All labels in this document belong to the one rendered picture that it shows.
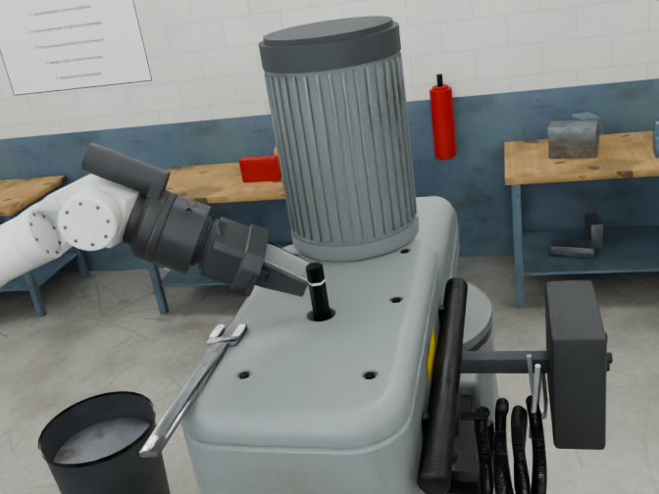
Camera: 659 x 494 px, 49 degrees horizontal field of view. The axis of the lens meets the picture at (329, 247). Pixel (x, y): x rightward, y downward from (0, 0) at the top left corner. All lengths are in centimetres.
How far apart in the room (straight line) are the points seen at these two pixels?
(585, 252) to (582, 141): 71
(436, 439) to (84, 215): 46
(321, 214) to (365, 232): 7
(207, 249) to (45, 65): 524
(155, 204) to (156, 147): 492
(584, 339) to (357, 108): 49
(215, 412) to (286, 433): 8
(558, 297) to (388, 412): 58
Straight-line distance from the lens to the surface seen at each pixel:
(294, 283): 87
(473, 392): 142
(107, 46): 576
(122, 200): 86
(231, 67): 539
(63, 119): 610
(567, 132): 464
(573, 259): 487
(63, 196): 95
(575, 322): 120
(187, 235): 85
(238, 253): 85
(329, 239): 105
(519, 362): 127
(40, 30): 601
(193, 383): 83
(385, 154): 102
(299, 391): 79
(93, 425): 345
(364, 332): 87
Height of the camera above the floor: 233
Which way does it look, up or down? 23 degrees down
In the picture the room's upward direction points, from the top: 9 degrees counter-clockwise
